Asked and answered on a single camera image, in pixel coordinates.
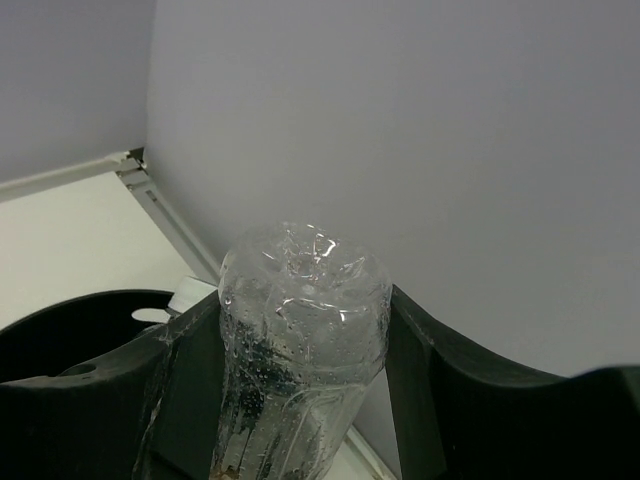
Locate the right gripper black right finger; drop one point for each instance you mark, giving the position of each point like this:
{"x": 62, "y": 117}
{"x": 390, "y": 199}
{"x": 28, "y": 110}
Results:
{"x": 461, "y": 411}

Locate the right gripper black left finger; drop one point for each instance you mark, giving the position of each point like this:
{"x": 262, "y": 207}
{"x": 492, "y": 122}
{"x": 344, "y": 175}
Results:
{"x": 148, "y": 409}

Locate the large clear unlabelled bottle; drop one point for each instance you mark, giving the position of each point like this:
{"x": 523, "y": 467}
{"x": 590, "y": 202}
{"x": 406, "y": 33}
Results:
{"x": 304, "y": 322}

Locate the white-capped clear bottle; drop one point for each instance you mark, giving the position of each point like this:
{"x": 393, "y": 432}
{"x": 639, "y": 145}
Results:
{"x": 189, "y": 292}

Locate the black cylindrical bin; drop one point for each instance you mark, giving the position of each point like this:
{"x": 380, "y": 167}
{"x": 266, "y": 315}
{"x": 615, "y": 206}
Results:
{"x": 48, "y": 342}

